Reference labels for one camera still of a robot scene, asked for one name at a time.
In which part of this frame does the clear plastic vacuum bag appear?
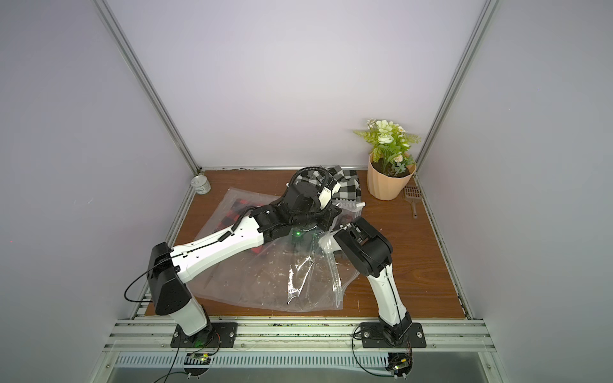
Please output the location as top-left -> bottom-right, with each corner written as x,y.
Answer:
184,187 -> 367,313

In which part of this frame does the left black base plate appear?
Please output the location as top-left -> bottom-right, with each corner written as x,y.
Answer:
170,322 -> 238,349

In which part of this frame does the red black plaid shirt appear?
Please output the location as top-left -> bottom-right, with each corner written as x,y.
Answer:
216,190 -> 276,231

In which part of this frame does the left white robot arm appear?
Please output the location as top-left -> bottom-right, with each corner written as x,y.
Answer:
145,180 -> 340,337

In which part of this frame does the peach flower pot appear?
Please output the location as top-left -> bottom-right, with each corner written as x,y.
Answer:
367,155 -> 417,201

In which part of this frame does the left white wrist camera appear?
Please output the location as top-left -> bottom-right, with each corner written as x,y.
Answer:
319,184 -> 340,210

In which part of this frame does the black base cable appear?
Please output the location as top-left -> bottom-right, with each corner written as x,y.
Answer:
152,329 -> 222,383
350,325 -> 398,378

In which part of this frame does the right black base cable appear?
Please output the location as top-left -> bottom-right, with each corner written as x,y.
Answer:
350,325 -> 398,378

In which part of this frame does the small metal can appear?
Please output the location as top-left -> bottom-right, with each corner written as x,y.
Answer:
190,174 -> 212,196

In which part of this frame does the circuit board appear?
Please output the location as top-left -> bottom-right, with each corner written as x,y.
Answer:
386,353 -> 413,379
183,353 -> 212,378

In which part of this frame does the left circuit board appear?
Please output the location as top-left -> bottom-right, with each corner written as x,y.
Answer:
183,353 -> 212,378

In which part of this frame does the aluminium mounting rail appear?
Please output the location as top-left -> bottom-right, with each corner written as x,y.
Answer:
104,316 -> 495,354

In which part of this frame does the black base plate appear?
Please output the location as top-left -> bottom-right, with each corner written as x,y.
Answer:
356,322 -> 426,349
170,322 -> 238,349

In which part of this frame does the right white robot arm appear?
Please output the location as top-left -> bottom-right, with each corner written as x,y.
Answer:
320,217 -> 412,346

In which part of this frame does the black white plaid shirt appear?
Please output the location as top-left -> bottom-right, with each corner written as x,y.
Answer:
295,165 -> 362,203

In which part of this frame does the green artificial plant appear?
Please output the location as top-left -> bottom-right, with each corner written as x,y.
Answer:
354,119 -> 421,178

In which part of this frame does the right circuit board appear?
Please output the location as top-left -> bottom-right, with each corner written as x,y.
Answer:
386,353 -> 413,379

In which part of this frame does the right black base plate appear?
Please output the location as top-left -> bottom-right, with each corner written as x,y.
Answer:
356,322 -> 426,349

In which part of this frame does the left black base cable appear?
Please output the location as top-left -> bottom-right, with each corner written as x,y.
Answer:
152,329 -> 222,383

